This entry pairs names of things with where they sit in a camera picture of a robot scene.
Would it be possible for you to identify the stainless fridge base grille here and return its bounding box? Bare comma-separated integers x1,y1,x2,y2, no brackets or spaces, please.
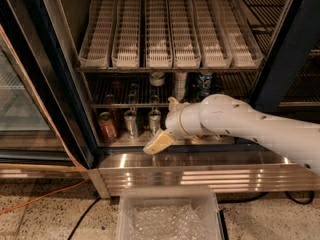
88,150,320,198

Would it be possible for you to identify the glass fridge door left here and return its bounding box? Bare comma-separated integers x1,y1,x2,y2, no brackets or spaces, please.
0,26,86,173

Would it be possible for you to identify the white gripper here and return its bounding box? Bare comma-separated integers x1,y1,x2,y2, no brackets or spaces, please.
143,96,202,155

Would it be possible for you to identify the red can bottom shelf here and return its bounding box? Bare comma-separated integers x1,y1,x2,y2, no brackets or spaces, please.
98,112,118,140

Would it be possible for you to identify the black cable left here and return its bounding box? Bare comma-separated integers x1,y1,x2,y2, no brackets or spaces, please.
66,196,102,240

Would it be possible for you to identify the silver can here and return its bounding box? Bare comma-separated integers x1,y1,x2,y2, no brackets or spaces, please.
124,110,138,139
149,109,161,136

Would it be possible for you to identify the white can middle shelf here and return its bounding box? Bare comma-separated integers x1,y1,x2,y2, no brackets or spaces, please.
149,72,165,87

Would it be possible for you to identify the orange cable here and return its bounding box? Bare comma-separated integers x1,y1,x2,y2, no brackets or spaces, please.
0,178,90,216

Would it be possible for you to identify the middle wire shelf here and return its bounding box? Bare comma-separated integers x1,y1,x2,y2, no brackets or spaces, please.
87,71,256,109

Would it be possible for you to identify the white tall can middle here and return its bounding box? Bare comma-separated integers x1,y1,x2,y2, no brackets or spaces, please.
174,72,188,101

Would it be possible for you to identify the clear plastic bin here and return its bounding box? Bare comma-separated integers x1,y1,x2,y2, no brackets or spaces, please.
115,186,225,240

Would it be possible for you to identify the blue can middle shelf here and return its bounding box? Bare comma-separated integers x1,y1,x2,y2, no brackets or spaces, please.
195,72,213,97

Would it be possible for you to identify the black cable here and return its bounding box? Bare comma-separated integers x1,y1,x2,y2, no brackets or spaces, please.
217,190,316,206
66,196,102,240

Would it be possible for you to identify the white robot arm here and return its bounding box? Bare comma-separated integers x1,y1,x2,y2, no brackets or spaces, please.
144,94,320,174

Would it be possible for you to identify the dark fridge door frame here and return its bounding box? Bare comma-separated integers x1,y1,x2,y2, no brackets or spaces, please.
249,0,320,112

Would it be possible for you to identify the black cable right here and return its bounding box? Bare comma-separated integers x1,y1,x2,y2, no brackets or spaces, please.
217,190,316,206

